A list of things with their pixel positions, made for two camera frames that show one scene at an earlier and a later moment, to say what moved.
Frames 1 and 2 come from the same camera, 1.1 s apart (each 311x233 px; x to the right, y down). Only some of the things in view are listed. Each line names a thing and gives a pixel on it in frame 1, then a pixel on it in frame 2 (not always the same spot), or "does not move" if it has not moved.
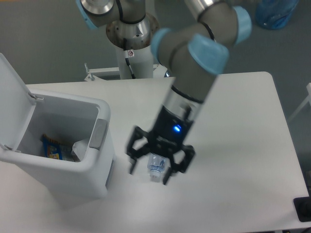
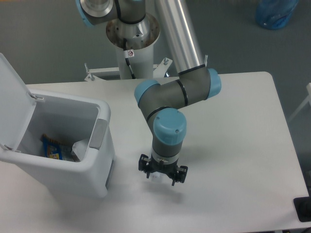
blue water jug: x=274 y=14 does not move
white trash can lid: x=16 y=106 does not move
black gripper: x=171 y=130 → x=147 y=165
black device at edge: x=302 y=206 does not move
